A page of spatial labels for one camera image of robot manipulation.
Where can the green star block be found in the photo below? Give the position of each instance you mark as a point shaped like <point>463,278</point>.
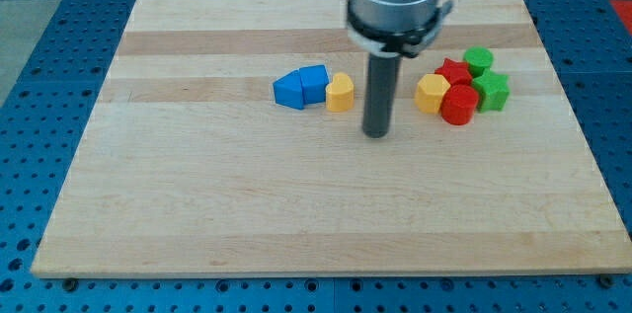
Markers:
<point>493,89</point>

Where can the blue cube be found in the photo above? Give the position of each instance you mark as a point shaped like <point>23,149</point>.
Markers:
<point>314,80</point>

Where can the red cylinder block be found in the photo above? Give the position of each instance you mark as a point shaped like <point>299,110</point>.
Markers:
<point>459,104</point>

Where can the green cylinder block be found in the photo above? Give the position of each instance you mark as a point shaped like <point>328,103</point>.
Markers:
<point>479,59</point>

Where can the yellow heart block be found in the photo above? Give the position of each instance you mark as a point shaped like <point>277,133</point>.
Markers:
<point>340,93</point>

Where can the blue triangular block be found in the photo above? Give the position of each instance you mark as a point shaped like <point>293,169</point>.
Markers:
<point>288,91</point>

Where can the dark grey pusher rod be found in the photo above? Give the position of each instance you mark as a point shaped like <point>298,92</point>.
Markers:
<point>380,91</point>

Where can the black clamp ring bracket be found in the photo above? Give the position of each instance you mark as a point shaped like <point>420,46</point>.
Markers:
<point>391,44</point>

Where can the red star block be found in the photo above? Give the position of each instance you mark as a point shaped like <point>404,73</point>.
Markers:
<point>455,72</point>

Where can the wooden board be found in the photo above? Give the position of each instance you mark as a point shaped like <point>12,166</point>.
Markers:
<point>188,168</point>

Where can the yellow hexagon block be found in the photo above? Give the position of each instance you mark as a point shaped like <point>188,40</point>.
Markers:
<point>430,91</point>

